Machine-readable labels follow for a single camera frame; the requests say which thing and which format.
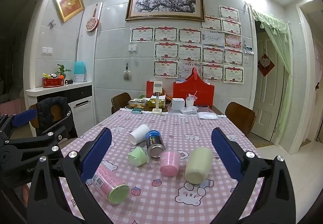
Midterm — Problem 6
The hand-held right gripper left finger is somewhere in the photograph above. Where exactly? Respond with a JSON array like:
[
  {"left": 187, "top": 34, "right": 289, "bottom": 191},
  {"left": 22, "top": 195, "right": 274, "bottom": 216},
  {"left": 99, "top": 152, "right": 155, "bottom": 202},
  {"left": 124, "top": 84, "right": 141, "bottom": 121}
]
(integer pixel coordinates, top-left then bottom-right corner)
[{"left": 26, "top": 127, "right": 113, "bottom": 224}]

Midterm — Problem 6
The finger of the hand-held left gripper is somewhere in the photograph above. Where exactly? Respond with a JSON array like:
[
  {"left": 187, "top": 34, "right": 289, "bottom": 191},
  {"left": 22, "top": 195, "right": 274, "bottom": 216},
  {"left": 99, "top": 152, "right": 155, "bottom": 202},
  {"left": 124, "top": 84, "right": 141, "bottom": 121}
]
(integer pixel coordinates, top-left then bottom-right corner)
[
  {"left": 7, "top": 125, "right": 66, "bottom": 163},
  {"left": 0, "top": 109, "right": 37, "bottom": 144}
]

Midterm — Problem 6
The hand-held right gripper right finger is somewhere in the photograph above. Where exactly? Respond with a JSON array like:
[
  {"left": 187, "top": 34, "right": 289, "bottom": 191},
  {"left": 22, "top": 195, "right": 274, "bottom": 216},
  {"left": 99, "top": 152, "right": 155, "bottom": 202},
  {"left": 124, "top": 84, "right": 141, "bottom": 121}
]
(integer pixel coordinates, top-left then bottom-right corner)
[{"left": 211, "top": 127, "right": 301, "bottom": 224}]

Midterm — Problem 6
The pale yellow-green cup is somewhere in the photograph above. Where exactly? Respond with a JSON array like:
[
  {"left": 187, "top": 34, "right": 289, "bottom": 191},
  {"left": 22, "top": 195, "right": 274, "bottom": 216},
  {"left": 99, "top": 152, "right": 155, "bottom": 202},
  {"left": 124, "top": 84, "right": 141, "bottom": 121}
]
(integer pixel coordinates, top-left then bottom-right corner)
[{"left": 185, "top": 147, "right": 213, "bottom": 184}]

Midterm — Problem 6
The light green plastic cup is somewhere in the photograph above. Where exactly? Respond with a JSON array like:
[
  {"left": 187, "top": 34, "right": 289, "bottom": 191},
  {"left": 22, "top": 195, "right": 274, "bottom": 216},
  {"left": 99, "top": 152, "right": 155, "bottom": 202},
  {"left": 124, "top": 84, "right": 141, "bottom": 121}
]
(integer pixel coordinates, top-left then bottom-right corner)
[{"left": 127, "top": 146, "right": 150, "bottom": 167}]

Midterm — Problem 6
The white paper cup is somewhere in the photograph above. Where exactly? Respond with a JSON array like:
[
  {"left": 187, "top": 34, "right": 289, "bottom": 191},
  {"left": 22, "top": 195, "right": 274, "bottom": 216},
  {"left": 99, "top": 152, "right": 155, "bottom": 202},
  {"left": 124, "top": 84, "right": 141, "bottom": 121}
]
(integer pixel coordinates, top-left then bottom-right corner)
[{"left": 128, "top": 124, "right": 151, "bottom": 145}]

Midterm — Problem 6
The pink plastic cup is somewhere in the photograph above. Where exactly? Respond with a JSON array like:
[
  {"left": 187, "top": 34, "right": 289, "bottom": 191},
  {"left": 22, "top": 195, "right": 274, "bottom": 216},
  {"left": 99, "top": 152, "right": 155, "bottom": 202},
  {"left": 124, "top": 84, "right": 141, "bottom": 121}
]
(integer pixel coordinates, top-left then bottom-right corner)
[{"left": 160, "top": 150, "right": 181, "bottom": 176}]

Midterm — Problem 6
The clear plastic cup with straws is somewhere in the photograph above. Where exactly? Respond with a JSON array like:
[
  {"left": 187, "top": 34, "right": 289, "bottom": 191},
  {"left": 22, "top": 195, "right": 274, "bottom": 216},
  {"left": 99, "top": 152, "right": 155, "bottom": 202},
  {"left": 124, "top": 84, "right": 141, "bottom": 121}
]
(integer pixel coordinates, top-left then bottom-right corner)
[{"left": 185, "top": 91, "right": 198, "bottom": 109}]

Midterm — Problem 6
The wooden chair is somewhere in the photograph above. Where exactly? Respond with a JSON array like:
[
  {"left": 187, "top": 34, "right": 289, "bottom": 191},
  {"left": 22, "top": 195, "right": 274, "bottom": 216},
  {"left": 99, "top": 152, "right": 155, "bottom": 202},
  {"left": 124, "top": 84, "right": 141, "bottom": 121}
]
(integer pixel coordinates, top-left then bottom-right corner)
[
  {"left": 111, "top": 92, "right": 132, "bottom": 115},
  {"left": 224, "top": 102, "right": 256, "bottom": 137},
  {"left": 28, "top": 103, "right": 63, "bottom": 139}
]

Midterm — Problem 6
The pink cloth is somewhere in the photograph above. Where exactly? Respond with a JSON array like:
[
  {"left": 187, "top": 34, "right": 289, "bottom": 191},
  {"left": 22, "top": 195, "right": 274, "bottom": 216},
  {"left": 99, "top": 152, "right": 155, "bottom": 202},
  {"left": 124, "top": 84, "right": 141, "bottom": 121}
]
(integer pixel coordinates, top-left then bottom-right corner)
[{"left": 0, "top": 99, "right": 27, "bottom": 116}]

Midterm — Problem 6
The pink labelled can green base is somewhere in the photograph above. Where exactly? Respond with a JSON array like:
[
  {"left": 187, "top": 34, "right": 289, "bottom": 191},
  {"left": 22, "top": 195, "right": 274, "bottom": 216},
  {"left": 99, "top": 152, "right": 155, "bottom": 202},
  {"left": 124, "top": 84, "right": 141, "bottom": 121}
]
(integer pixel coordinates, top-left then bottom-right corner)
[{"left": 91, "top": 161, "right": 131, "bottom": 205}]

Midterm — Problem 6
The black jacket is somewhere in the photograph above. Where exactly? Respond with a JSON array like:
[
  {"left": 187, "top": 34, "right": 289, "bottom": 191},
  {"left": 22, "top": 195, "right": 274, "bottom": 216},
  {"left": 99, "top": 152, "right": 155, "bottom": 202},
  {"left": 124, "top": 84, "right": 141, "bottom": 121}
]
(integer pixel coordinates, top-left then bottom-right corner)
[{"left": 35, "top": 96, "right": 79, "bottom": 139}]

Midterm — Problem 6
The white folded plastic bag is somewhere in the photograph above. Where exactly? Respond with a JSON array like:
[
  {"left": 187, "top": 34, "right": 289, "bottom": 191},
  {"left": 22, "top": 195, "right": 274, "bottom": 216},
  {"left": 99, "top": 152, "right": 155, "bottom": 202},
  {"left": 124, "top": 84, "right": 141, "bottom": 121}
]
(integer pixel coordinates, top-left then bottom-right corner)
[{"left": 197, "top": 112, "right": 218, "bottom": 120}]

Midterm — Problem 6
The red planter with plants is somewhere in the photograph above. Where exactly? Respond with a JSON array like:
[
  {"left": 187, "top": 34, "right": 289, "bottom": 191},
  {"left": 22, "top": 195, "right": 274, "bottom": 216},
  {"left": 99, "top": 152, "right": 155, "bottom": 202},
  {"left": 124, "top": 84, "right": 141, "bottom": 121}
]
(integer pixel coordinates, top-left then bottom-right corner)
[{"left": 42, "top": 64, "right": 71, "bottom": 88}]

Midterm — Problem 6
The white black cabinet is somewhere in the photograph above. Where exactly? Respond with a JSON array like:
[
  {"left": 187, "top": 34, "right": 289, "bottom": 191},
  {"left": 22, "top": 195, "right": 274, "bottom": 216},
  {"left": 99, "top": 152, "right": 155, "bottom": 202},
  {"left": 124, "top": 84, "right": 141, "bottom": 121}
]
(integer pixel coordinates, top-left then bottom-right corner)
[{"left": 25, "top": 81, "right": 96, "bottom": 136}]

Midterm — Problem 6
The dark blue metal can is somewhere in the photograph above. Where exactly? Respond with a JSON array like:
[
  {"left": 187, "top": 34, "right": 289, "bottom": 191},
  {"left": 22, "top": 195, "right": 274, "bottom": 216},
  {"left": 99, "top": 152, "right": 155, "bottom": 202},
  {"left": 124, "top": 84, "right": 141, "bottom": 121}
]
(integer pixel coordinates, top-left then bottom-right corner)
[{"left": 146, "top": 130, "right": 166, "bottom": 158}]

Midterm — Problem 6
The clear food container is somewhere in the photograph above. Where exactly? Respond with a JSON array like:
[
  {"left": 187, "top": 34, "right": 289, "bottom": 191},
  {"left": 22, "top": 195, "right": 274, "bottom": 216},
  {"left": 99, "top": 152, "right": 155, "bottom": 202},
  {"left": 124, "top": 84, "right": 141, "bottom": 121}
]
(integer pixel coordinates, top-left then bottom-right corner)
[{"left": 130, "top": 98, "right": 148, "bottom": 109}]

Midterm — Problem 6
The white panelled door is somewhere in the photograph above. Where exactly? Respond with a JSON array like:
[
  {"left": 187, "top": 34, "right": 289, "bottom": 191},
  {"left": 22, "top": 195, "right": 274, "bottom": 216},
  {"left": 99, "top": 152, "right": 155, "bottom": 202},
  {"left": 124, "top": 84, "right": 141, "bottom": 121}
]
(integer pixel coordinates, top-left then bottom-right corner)
[{"left": 252, "top": 37, "right": 284, "bottom": 141}]

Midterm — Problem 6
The white square container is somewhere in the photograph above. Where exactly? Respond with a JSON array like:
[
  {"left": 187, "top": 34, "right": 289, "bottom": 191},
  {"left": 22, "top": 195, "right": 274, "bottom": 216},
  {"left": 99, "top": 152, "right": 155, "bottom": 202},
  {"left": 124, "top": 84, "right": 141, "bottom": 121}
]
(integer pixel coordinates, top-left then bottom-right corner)
[{"left": 172, "top": 98, "right": 186, "bottom": 111}]

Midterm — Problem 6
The pink checked bear tablecloth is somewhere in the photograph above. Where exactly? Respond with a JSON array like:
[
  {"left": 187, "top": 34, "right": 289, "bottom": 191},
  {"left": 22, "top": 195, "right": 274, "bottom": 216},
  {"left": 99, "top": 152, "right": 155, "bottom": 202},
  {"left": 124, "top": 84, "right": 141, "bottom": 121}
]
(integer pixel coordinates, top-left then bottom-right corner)
[{"left": 59, "top": 109, "right": 265, "bottom": 224}]

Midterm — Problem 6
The red felt basket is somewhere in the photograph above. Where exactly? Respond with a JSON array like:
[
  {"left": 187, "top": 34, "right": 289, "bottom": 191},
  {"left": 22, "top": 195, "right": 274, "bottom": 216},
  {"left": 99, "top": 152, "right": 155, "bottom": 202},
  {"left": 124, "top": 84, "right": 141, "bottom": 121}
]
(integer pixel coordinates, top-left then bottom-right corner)
[{"left": 173, "top": 67, "right": 215, "bottom": 107}]

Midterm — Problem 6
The blue white humidifier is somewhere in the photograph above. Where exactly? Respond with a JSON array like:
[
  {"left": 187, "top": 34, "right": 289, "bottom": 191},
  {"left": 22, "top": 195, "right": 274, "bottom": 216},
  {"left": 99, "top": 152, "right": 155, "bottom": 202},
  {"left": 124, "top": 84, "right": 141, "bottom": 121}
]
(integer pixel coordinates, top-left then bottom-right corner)
[{"left": 74, "top": 61, "right": 87, "bottom": 83}]

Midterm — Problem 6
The gold green packet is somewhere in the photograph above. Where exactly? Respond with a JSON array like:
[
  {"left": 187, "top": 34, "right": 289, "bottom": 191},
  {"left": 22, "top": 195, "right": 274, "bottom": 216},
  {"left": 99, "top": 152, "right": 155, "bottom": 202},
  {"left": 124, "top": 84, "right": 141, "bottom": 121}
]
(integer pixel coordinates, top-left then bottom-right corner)
[{"left": 148, "top": 99, "right": 166, "bottom": 108}]

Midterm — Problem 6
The white leaning panel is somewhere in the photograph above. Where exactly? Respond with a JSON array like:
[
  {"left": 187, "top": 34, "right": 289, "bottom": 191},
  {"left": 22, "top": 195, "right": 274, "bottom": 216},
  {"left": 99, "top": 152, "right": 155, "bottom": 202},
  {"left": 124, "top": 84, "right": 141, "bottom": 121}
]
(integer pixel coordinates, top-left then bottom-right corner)
[{"left": 77, "top": 2, "right": 103, "bottom": 136}]

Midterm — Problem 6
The white desk stand lamp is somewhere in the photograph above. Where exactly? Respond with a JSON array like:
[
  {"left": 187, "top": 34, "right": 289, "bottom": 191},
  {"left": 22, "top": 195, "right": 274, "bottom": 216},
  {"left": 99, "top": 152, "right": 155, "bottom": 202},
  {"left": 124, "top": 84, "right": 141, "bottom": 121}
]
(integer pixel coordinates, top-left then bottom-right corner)
[{"left": 152, "top": 82, "right": 164, "bottom": 114}]

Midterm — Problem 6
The red box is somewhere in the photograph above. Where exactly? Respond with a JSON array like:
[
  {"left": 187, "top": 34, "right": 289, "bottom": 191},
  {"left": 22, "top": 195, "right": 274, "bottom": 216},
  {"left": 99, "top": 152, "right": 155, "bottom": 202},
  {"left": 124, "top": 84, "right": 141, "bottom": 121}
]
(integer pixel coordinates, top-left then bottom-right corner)
[{"left": 146, "top": 80, "right": 163, "bottom": 97}]

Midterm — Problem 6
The red diamond door decoration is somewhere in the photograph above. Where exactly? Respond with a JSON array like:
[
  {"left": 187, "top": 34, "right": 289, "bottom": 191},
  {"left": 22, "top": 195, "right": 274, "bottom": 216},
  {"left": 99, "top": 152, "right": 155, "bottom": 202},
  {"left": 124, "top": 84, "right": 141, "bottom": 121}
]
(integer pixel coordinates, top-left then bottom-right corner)
[{"left": 257, "top": 53, "right": 275, "bottom": 77}]

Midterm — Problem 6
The red round hanging ornament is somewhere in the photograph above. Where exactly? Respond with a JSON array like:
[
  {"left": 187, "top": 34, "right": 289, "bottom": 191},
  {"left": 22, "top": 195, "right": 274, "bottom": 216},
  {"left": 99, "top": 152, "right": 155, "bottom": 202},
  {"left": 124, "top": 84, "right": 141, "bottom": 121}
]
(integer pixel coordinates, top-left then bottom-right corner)
[{"left": 86, "top": 4, "right": 99, "bottom": 33}]

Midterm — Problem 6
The green ruffled door curtain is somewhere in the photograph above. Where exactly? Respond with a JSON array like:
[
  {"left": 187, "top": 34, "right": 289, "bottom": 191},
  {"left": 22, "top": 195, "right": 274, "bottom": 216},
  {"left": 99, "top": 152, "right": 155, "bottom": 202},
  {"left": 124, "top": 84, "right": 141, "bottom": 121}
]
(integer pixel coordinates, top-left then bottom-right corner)
[{"left": 251, "top": 8, "right": 294, "bottom": 136}]

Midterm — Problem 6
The framed red gold picture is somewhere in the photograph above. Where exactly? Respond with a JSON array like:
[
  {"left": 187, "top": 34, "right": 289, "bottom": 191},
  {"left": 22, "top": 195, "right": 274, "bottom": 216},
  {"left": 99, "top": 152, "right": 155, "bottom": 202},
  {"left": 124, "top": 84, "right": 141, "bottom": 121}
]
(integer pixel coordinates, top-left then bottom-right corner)
[{"left": 52, "top": 0, "right": 85, "bottom": 23}]

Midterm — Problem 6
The framed plum blossom painting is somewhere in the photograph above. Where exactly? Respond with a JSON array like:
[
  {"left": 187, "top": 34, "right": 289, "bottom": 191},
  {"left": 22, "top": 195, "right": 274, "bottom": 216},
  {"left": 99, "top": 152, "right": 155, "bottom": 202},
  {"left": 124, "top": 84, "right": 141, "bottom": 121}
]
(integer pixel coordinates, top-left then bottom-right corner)
[{"left": 125, "top": 0, "right": 204, "bottom": 22}]

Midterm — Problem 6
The grey hanging wall ornament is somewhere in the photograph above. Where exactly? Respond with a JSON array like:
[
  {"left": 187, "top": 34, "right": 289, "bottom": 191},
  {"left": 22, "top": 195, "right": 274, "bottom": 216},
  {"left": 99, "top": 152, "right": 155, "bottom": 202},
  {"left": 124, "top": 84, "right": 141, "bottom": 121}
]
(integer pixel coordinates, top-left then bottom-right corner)
[{"left": 123, "top": 63, "right": 132, "bottom": 80}]

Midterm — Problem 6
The wall of award certificates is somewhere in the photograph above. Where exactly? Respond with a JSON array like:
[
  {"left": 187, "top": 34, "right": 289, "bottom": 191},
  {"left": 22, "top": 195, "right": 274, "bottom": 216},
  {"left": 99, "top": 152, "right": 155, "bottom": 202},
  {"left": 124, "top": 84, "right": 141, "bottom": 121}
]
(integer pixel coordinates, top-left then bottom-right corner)
[{"left": 130, "top": 5, "right": 245, "bottom": 84}]

